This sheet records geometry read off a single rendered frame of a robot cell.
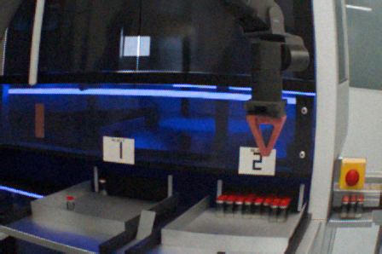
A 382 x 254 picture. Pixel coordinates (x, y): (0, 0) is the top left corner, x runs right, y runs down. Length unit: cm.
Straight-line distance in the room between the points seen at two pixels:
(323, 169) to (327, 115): 12
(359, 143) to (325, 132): 464
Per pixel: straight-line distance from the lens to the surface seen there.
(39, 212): 131
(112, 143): 146
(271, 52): 102
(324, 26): 131
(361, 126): 594
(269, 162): 135
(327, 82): 131
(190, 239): 115
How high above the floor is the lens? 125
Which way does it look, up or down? 7 degrees down
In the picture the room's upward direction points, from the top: 2 degrees clockwise
